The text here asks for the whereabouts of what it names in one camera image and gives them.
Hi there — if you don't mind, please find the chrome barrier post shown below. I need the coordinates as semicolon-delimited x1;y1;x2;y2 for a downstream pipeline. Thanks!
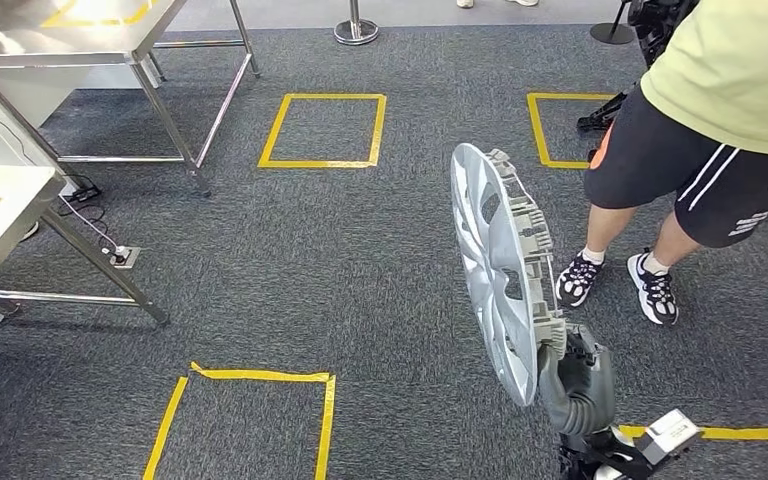
332;0;380;46

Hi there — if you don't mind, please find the person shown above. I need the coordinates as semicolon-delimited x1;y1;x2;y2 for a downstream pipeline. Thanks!
554;0;768;327

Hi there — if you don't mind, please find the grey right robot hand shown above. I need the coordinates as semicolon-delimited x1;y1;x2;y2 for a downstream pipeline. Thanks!
536;324;617;420

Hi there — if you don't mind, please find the yellow table tape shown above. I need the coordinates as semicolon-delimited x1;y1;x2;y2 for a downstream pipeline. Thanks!
39;0;160;29

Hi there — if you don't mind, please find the black round stand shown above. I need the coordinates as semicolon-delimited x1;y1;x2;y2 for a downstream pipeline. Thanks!
589;0;637;46

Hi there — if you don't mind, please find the white cable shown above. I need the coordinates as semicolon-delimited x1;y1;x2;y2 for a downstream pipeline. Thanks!
59;195;127;256

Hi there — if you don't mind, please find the white desk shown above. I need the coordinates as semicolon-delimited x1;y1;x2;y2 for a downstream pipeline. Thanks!
0;66;160;197

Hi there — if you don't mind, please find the metal floor socket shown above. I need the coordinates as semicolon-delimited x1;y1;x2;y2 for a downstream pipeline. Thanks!
108;246;141;270

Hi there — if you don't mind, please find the grey plastic hubcap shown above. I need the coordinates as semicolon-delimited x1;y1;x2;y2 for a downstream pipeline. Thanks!
450;142;567;409

